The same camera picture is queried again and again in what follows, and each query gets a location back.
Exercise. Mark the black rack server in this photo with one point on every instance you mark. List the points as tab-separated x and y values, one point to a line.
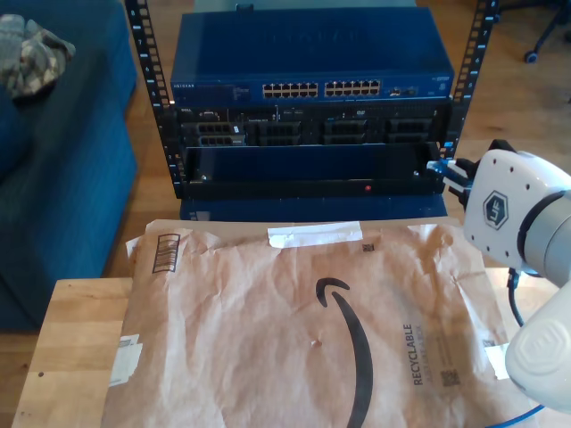
312	118

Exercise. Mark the blue sofa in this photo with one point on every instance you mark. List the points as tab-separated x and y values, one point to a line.
67	178

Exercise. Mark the blue network switch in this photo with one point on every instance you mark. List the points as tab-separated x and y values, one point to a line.
312	44

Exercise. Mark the white tape strip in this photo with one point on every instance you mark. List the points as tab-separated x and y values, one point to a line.
495	361
312	234

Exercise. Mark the camouflage cloth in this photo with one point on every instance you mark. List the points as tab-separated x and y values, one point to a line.
31	58

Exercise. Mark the brown paper mailer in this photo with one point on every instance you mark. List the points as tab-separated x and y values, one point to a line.
223	334

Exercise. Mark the white shipping label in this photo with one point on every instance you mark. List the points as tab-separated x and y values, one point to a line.
127	359

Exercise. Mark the black rack frame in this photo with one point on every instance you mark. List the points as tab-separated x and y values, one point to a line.
149	67

